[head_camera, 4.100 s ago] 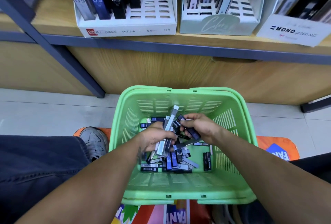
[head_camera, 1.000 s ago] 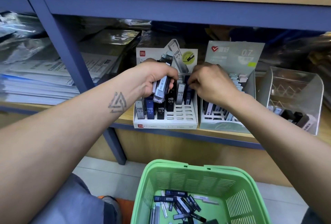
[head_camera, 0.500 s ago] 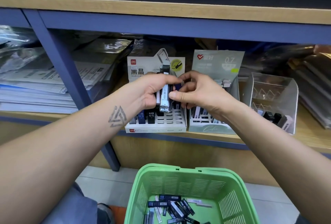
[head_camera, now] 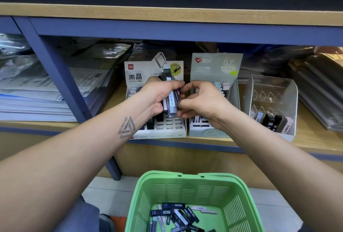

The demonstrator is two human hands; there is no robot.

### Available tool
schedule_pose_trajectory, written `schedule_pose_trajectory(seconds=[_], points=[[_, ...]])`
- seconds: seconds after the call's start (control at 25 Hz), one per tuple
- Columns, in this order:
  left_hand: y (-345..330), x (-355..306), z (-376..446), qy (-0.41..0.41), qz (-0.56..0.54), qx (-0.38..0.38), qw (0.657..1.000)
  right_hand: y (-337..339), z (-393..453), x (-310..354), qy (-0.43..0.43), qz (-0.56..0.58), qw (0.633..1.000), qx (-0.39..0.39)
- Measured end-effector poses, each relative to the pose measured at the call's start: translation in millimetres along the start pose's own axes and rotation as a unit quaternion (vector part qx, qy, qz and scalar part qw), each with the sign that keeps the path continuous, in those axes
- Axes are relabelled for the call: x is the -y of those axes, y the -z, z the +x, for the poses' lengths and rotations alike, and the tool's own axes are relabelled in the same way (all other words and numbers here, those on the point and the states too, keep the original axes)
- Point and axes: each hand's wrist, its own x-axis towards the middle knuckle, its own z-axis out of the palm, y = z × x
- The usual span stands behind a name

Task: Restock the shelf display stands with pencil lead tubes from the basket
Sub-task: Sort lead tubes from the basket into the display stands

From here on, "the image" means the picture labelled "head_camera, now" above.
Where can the person's right forearm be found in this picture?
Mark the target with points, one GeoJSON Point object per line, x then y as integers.
{"type": "Point", "coordinates": [295, 181]}

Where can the person's right hand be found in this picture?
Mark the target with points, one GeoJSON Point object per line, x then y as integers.
{"type": "Point", "coordinates": [206, 106]}

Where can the pile of lead cases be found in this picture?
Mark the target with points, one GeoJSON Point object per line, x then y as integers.
{"type": "Point", "coordinates": [177, 217]}

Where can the dark plastic-wrapped packs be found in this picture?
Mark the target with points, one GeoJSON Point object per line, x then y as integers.
{"type": "Point", "coordinates": [316, 84]}

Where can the stack of wrapped paper packs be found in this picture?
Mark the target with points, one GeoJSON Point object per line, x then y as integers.
{"type": "Point", "coordinates": [48, 84]}

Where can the person's left forearm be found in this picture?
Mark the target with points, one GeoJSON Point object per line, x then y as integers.
{"type": "Point", "coordinates": [59, 175]}

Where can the clear plastic display box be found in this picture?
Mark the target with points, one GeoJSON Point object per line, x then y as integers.
{"type": "Point", "coordinates": [278, 92]}

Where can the colourful printed mat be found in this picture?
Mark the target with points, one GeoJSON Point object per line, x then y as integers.
{"type": "Point", "coordinates": [120, 224]}

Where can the pale green display box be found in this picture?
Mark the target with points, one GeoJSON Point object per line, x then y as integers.
{"type": "Point", "coordinates": [214, 68]}

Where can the bundle of lead cases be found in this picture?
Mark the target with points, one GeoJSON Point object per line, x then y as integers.
{"type": "Point", "coordinates": [172, 103]}

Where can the white display box red label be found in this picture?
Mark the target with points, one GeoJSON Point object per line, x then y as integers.
{"type": "Point", "coordinates": [171, 127]}

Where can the green plastic basket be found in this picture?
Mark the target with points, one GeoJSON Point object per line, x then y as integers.
{"type": "Point", "coordinates": [214, 183]}

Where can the grey sneaker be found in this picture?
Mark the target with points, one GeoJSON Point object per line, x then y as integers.
{"type": "Point", "coordinates": [107, 222]}

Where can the person's left hand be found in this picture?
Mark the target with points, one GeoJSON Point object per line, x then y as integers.
{"type": "Point", "coordinates": [153, 100]}

